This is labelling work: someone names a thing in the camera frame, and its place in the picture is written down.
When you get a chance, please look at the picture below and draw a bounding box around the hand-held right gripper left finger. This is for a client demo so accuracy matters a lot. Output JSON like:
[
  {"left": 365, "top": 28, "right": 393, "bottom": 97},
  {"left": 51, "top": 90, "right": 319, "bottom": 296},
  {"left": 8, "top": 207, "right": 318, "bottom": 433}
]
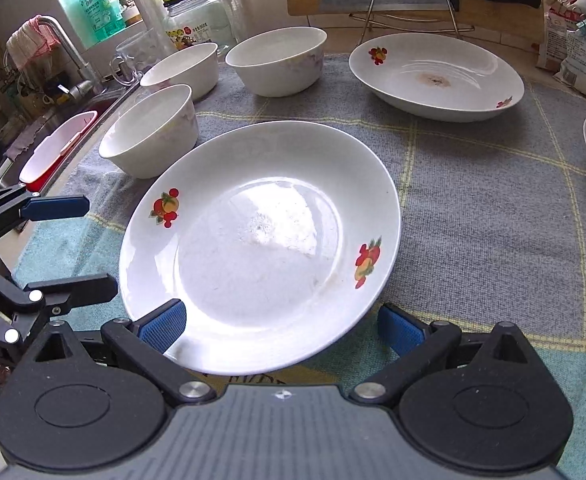
[{"left": 32, "top": 299, "right": 217, "bottom": 406}]

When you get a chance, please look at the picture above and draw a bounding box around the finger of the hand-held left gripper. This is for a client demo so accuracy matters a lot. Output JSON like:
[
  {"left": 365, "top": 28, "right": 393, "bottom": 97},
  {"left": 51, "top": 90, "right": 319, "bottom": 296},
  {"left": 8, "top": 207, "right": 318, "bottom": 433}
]
[
  {"left": 0, "top": 185, "right": 90, "bottom": 261},
  {"left": 0, "top": 255, "right": 119, "bottom": 347}
]

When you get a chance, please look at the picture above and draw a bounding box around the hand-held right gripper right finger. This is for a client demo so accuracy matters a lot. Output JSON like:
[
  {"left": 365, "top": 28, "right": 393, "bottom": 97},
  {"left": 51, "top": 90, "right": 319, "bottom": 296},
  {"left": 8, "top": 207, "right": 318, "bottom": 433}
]
[{"left": 349, "top": 304, "right": 544, "bottom": 404}]

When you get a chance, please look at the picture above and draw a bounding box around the white floral ceramic bowl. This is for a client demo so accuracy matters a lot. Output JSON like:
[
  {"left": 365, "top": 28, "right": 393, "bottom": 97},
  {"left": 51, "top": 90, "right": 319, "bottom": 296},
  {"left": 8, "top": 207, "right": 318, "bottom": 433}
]
[
  {"left": 140, "top": 42, "right": 220, "bottom": 102},
  {"left": 98, "top": 84, "right": 200, "bottom": 180},
  {"left": 224, "top": 26, "right": 327, "bottom": 98}
]

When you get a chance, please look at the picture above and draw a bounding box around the red plastic basin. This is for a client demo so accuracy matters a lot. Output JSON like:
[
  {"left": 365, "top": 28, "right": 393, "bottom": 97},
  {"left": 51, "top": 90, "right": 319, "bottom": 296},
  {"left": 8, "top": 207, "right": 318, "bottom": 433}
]
[{"left": 23, "top": 100, "right": 124, "bottom": 193}]

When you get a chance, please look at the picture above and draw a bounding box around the white plastic colander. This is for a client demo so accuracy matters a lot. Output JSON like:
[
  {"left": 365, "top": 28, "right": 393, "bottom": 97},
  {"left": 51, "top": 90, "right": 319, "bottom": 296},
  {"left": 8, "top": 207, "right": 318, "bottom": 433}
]
[{"left": 18, "top": 110, "right": 99, "bottom": 184}]

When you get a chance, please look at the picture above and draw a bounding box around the steel sink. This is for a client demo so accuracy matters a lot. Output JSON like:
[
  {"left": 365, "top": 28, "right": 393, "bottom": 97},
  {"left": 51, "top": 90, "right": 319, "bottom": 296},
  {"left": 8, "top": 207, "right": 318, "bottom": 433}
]
[{"left": 0, "top": 85, "right": 134, "bottom": 193}]

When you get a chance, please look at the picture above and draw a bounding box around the grey checked cloth mat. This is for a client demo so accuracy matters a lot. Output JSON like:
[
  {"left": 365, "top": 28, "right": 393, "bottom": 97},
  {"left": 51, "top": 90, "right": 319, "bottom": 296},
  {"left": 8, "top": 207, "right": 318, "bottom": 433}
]
[{"left": 13, "top": 52, "right": 586, "bottom": 480}]

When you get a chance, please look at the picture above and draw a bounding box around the metal faucet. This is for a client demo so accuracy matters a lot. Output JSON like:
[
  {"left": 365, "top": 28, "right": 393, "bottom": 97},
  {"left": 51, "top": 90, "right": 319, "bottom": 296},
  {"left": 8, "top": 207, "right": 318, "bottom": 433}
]
[{"left": 36, "top": 15, "right": 106, "bottom": 101}]

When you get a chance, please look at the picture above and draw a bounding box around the pink and white rag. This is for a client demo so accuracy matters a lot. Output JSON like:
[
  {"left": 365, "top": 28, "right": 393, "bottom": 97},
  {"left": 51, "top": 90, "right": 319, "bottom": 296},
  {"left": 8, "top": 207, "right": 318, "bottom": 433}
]
[{"left": 6, "top": 16, "right": 56, "bottom": 72}]

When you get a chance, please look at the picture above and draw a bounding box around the clear glass mug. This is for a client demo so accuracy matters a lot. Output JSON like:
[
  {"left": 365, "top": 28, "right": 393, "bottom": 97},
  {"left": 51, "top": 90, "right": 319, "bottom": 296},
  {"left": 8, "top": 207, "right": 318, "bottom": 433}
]
[{"left": 110, "top": 27, "right": 164, "bottom": 86}]

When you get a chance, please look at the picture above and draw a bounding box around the green dish soap bottle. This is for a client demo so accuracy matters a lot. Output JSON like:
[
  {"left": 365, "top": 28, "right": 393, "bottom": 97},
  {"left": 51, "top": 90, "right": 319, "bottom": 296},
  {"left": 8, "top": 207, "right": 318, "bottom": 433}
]
[{"left": 73, "top": 0, "right": 126, "bottom": 45}]

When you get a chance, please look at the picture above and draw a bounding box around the small potted plant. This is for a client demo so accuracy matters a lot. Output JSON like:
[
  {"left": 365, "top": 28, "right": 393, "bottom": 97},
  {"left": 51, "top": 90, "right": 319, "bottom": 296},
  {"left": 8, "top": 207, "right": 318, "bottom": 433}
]
[{"left": 116, "top": 0, "right": 144, "bottom": 26}]

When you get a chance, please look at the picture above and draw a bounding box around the large glass jar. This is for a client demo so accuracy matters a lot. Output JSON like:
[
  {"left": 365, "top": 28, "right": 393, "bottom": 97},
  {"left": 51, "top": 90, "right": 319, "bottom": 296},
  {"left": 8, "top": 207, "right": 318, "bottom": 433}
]
[{"left": 162, "top": 0, "right": 234, "bottom": 51}]

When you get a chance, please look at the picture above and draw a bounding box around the stack of clear plastic cups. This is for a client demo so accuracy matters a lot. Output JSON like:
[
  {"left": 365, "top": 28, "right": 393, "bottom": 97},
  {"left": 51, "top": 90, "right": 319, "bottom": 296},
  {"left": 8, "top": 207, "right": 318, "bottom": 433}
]
[{"left": 207, "top": 0, "right": 251, "bottom": 43}]

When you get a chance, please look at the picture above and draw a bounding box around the red and white food bag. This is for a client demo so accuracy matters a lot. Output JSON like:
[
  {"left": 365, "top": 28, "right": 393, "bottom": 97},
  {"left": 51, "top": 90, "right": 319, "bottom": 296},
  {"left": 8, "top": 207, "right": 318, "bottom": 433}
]
[{"left": 535, "top": 0, "right": 581, "bottom": 71}]

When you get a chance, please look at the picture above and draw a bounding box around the metal wire rack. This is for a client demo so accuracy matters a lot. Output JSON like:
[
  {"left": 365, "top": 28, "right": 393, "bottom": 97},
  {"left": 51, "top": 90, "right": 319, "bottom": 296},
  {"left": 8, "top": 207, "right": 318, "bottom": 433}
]
[{"left": 355, "top": 0, "right": 476, "bottom": 48}]

